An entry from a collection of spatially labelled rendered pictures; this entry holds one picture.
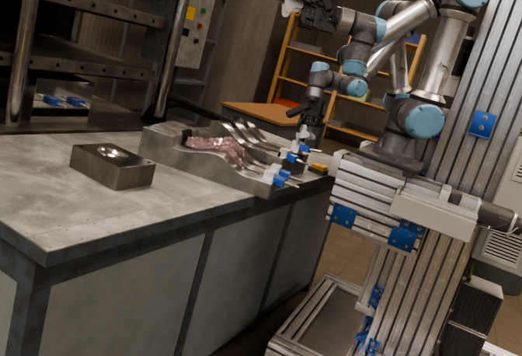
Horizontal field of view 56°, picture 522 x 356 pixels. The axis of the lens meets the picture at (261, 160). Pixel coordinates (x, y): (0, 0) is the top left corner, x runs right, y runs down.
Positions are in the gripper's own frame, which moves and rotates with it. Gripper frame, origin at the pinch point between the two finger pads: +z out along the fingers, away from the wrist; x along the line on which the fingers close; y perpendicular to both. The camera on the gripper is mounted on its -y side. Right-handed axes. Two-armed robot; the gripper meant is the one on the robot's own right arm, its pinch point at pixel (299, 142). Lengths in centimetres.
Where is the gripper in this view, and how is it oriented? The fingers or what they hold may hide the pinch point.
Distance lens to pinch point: 211.8
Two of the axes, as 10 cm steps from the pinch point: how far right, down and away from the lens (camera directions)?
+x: 4.5, 0.6, 8.9
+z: -2.1, 9.8, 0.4
